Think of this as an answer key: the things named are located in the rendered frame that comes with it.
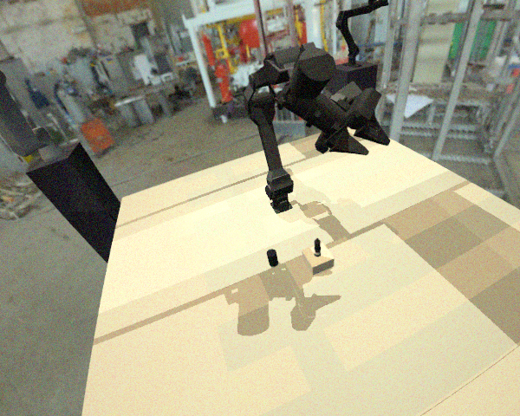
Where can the tan square block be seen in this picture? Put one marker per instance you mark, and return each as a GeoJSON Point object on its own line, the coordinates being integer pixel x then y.
{"type": "Point", "coordinates": [320, 263]}

